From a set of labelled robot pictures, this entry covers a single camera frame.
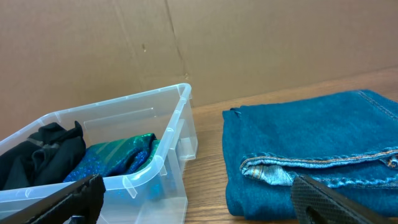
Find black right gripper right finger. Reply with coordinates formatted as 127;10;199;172
290;176;393;224

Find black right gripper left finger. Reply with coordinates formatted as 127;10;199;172
1;174;106;224

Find black cloth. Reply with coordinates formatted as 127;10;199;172
1;121;86;190

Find green blue sequin cloth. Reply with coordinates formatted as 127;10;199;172
63;133;160;182

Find blue denim jeans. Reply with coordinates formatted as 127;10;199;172
222;90;397;221

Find clear plastic storage bin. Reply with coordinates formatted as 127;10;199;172
1;83;198;223

